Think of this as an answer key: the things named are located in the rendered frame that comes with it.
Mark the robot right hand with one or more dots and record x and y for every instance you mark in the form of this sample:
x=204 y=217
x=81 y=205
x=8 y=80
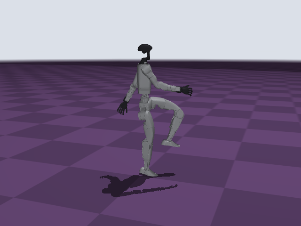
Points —
x=185 y=90

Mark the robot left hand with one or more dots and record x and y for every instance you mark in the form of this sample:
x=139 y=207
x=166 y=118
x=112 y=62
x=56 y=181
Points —
x=123 y=106

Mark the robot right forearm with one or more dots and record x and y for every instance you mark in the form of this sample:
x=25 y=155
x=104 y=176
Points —
x=167 y=87

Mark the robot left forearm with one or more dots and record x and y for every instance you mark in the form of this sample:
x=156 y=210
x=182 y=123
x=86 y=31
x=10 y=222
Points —
x=130 y=92

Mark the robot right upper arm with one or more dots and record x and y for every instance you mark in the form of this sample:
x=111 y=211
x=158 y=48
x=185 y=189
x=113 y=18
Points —
x=146 y=70

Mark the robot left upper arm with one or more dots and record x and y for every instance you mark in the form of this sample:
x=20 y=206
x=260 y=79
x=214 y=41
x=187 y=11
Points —
x=135 y=81

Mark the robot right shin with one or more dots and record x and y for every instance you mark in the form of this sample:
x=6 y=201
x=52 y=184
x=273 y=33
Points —
x=147 y=153

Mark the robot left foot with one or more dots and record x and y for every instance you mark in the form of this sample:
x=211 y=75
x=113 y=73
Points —
x=171 y=143

